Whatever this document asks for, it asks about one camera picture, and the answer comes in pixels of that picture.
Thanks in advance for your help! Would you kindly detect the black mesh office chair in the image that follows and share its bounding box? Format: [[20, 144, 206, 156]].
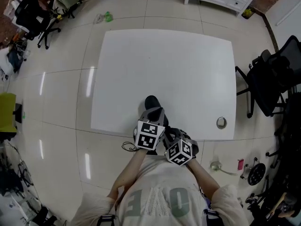
[[235, 35, 301, 119]]

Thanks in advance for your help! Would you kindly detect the yellow-green chair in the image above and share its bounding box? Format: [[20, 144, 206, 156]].
[[0, 92, 17, 133]]

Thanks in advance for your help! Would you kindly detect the metal long-handled scoop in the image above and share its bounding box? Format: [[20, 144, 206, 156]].
[[210, 161, 238, 176]]

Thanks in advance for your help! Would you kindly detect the black round wheeled device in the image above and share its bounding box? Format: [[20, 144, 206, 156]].
[[240, 157, 267, 186]]

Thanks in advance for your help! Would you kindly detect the person's right forearm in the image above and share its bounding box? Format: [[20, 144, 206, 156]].
[[187, 159, 221, 201]]

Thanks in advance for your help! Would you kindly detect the green bottle on floor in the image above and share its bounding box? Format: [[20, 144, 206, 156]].
[[93, 11, 113, 24]]

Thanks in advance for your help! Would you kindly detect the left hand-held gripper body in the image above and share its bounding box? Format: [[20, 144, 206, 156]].
[[133, 121, 166, 150]]

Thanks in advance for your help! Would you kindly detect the person's cream printed shirt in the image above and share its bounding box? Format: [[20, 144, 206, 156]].
[[70, 154, 250, 226]]

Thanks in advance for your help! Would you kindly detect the white chair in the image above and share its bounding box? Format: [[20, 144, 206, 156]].
[[52, 0, 75, 18]]

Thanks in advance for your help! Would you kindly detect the black flat box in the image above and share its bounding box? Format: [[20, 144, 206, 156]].
[[14, 103, 23, 124]]

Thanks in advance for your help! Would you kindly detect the person's left forearm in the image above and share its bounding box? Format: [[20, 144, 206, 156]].
[[108, 149, 148, 204]]

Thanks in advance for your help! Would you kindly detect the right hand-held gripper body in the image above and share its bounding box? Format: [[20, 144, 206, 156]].
[[165, 133, 200, 166]]

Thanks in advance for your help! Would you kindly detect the silver table cable grommet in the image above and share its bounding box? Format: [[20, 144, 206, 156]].
[[216, 116, 228, 129]]

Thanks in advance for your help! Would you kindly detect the black glasses case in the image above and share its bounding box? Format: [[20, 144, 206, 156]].
[[144, 95, 170, 128]]

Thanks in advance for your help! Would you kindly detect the black padded office chair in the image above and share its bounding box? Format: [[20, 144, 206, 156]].
[[14, 0, 61, 49]]

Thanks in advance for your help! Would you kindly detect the dark equipment clutter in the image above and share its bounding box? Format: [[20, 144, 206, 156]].
[[0, 149, 57, 226]]

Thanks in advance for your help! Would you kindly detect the dark office chairs group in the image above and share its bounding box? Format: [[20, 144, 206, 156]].
[[244, 83, 301, 226]]

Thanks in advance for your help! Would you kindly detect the dark sneaker pair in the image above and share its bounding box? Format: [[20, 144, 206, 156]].
[[245, 193, 259, 206]]

